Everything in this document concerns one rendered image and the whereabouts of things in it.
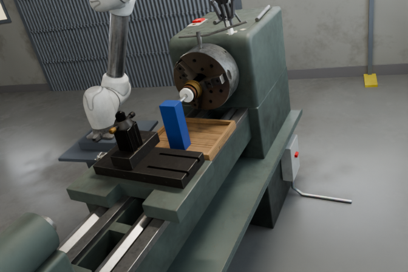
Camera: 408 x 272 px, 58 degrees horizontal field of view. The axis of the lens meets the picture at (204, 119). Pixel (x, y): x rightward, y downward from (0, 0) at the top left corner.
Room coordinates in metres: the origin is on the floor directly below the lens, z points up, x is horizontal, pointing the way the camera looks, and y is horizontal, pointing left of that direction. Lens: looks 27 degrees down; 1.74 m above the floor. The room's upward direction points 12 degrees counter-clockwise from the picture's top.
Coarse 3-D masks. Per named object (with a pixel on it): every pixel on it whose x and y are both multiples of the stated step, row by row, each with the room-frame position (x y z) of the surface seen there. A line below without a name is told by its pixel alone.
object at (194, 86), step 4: (192, 80) 1.63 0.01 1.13; (188, 84) 1.61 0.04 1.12; (192, 84) 1.60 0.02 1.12; (196, 84) 1.61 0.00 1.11; (188, 88) 1.58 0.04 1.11; (192, 88) 1.58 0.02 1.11; (196, 88) 1.59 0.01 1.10; (200, 88) 1.61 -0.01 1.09; (192, 92) 1.57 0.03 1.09; (196, 92) 1.59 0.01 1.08; (200, 92) 1.61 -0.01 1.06; (196, 96) 1.59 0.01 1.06
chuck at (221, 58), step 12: (192, 48) 1.80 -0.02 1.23; (204, 48) 1.74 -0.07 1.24; (192, 60) 1.72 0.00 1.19; (204, 60) 1.68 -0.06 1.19; (216, 60) 1.65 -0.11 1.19; (228, 60) 1.70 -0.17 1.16; (204, 72) 1.69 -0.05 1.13; (216, 72) 1.66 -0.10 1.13; (180, 84) 1.77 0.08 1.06; (228, 84) 1.63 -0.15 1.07; (204, 96) 1.70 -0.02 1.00; (216, 96) 1.67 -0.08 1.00; (228, 96) 1.64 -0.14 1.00; (204, 108) 1.71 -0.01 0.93
